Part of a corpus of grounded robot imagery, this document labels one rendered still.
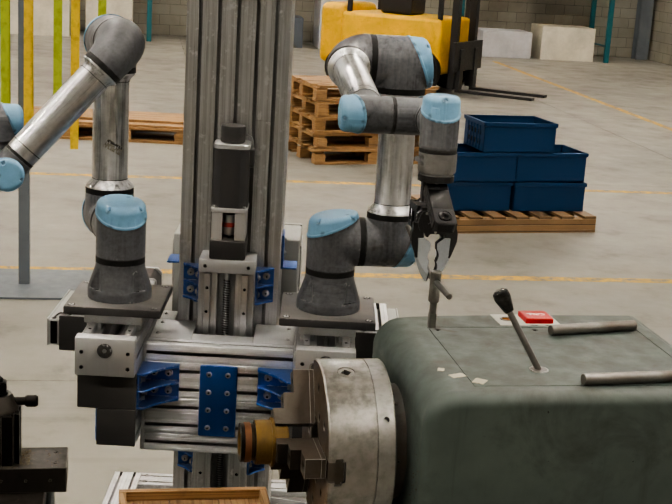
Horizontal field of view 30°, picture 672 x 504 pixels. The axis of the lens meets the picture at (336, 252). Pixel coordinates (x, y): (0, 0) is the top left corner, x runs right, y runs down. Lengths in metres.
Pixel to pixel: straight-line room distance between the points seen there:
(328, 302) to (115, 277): 0.50
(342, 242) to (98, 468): 2.28
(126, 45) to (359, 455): 1.13
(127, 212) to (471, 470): 1.09
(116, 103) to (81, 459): 2.27
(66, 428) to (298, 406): 2.98
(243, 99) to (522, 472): 1.21
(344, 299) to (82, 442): 2.43
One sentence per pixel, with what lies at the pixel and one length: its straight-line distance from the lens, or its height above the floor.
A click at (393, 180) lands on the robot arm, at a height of 1.48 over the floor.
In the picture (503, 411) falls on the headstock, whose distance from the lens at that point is 2.24.
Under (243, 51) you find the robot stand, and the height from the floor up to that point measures 1.74.
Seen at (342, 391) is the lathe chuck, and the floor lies 1.21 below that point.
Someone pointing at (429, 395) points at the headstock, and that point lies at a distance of 2.25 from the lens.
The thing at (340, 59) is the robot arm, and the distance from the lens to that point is 2.78.
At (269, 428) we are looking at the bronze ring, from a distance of 2.37.
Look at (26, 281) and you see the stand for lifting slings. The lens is 7.34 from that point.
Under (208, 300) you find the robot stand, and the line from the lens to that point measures 3.04.
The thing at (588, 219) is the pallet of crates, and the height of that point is 0.10.
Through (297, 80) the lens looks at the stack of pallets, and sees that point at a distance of 11.98.
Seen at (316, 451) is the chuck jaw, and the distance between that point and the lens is 2.32.
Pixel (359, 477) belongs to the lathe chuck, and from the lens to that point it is 2.29.
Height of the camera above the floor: 2.01
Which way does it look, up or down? 14 degrees down
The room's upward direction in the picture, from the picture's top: 3 degrees clockwise
